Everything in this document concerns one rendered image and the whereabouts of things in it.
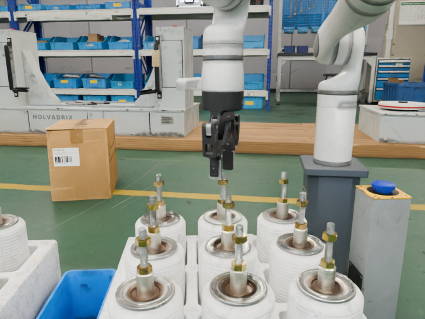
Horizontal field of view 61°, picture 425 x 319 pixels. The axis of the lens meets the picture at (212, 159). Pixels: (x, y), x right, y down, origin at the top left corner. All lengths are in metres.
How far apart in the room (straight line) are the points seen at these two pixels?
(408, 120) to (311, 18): 4.11
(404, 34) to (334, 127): 5.99
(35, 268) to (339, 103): 0.72
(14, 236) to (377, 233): 0.65
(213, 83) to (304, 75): 8.17
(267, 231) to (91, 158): 1.01
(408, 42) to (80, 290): 6.47
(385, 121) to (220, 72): 1.97
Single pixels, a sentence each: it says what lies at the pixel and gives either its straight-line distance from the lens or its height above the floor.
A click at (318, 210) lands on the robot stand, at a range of 0.94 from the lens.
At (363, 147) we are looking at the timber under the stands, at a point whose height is 0.06.
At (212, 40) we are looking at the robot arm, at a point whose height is 0.58.
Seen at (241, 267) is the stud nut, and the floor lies 0.29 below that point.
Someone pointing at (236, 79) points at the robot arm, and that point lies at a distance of 0.63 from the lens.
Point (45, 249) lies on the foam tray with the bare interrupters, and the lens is 0.82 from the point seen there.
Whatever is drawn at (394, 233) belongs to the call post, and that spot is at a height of 0.25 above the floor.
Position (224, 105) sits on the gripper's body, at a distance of 0.62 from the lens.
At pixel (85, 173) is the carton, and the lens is 1.58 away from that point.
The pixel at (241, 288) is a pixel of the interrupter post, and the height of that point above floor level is 0.26.
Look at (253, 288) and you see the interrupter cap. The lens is 0.50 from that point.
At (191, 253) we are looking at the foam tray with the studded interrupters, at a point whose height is 0.18.
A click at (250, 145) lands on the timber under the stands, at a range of 2.36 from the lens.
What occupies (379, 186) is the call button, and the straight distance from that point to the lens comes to 0.71.
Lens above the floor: 0.53
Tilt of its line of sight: 14 degrees down
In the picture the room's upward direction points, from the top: straight up
